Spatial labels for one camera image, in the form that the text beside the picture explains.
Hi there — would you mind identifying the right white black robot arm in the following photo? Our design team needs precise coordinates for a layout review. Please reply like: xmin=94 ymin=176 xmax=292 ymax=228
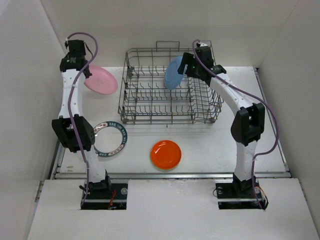
xmin=177 ymin=42 xmax=265 ymax=197

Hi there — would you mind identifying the white plate teal lettered rim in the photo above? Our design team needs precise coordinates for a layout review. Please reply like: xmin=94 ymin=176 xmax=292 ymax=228
xmin=93 ymin=121 xmax=128 ymax=158

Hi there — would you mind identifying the right aluminium rail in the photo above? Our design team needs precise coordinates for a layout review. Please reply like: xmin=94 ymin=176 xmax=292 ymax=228
xmin=253 ymin=67 xmax=291 ymax=178

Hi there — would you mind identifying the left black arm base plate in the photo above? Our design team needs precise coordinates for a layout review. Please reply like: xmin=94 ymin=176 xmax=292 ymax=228
xmin=80 ymin=183 xmax=128 ymax=210

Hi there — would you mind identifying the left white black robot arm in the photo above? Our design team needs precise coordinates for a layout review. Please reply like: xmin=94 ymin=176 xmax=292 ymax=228
xmin=51 ymin=39 xmax=112 ymax=199

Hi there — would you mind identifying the blue plate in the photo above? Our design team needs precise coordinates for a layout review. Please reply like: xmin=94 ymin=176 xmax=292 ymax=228
xmin=164 ymin=55 xmax=184 ymax=90

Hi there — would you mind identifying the small orange plate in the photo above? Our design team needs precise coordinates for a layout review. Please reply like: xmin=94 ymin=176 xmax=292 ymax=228
xmin=150 ymin=140 xmax=182 ymax=171

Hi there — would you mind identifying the grey wire dish rack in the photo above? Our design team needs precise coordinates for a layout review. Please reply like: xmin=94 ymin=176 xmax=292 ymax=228
xmin=117 ymin=40 xmax=223 ymax=125

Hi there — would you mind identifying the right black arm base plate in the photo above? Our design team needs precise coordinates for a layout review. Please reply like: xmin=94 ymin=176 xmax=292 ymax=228
xmin=215 ymin=182 xmax=269 ymax=210

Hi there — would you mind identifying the pink plate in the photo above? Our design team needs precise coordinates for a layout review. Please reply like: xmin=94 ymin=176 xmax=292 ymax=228
xmin=84 ymin=65 xmax=118 ymax=95

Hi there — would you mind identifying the front aluminium rail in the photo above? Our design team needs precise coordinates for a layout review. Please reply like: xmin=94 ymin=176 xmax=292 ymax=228
xmin=50 ymin=171 xmax=292 ymax=180

